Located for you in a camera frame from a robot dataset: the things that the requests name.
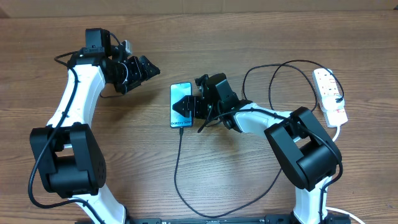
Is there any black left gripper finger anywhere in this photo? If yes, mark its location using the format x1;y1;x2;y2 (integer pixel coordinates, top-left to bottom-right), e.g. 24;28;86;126
133;56;146;82
139;55;160;81

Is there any Samsung Galaxy smartphone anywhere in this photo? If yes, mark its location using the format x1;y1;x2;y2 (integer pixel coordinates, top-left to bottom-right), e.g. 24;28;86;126
170;82;193;128

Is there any black USB charging cable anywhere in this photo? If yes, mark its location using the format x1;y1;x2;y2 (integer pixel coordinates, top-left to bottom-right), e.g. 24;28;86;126
173;59;345;219

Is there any white power strip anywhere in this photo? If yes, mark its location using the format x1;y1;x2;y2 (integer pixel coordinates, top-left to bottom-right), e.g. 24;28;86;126
312;68;348;128

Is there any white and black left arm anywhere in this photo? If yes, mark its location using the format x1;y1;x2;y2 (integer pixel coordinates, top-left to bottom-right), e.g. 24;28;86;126
27;28;160;223

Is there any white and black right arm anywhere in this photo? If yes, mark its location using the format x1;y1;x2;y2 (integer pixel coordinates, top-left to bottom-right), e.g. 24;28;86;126
170;73;343;223

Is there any white charger plug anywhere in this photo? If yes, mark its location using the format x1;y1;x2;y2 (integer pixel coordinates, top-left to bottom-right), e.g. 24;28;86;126
320;95;345;112

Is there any white power strip cord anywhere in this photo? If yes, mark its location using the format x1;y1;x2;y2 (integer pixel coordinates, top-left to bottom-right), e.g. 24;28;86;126
325;124;367;224

